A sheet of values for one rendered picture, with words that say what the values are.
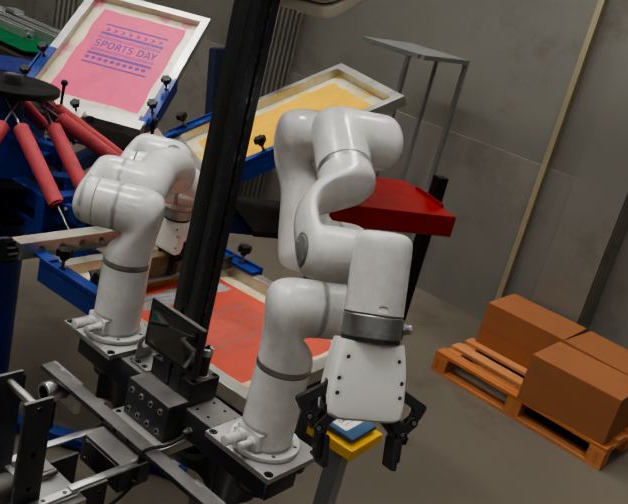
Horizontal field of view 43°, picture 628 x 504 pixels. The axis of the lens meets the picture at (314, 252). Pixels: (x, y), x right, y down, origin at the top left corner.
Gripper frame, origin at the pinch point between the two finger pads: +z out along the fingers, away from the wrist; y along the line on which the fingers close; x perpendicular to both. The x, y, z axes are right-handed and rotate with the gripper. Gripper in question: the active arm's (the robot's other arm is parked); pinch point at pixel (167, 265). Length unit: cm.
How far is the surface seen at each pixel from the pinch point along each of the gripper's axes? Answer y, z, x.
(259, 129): -44, -25, 81
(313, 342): 46.2, 5.9, 14.5
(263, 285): 17.0, 3.6, 24.9
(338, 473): 79, 17, -14
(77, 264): -14.7, 2.8, -20.5
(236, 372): 47, 6, -18
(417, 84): -121, -27, 330
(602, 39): -9, -85, 325
